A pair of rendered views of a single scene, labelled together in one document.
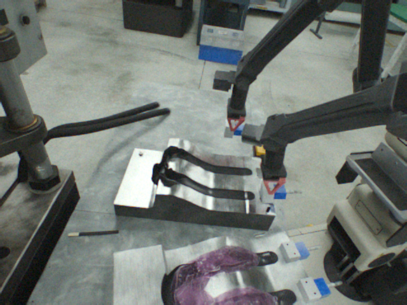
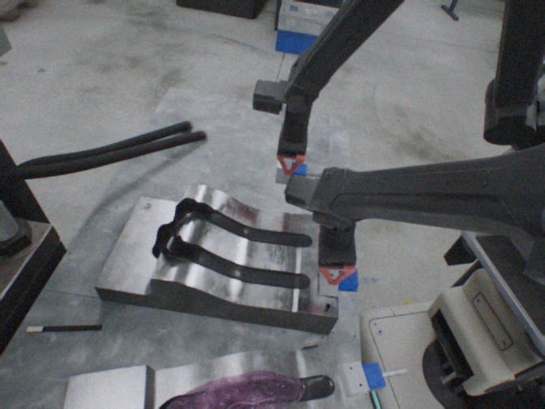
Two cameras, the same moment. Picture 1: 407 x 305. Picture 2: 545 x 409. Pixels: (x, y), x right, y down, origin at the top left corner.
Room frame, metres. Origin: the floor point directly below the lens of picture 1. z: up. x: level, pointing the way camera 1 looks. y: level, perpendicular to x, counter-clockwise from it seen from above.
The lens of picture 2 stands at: (0.20, -0.09, 1.53)
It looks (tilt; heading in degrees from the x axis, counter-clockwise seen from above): 48 degrees down; 5
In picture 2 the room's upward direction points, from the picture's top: 10 degrees clockwise
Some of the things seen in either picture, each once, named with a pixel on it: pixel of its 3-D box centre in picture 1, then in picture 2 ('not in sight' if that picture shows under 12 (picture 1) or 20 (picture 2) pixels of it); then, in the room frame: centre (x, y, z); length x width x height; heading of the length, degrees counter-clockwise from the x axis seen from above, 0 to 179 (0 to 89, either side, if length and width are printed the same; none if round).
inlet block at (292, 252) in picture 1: (301, 250); (375, 376); (0.45, -0.31, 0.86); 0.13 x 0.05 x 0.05; 113
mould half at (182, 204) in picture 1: (198, 180); (228, 251); (0.63, 0.04, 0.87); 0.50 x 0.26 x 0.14; 96
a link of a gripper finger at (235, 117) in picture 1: (234, 119); (290, 157); (0.86, -0.05, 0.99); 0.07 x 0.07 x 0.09; 6
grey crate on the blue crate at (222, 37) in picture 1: (222, 37); (311, 19); (3.85, 0.20, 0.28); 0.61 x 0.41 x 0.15; 94
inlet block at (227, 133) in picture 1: (240, 129); (302, 172); (0.87, -0.08, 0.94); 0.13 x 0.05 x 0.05; 96
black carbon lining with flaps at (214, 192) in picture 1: (204, 173); (233, 243); (0.62, 0.02, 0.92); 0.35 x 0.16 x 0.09; 96
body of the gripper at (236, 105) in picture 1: (238, 101); (294, 129); (0.87, -0.05, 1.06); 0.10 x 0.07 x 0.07; 6
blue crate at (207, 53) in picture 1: (220, 49); (306, 37); (3.86, 0.20, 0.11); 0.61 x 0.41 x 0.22; 94
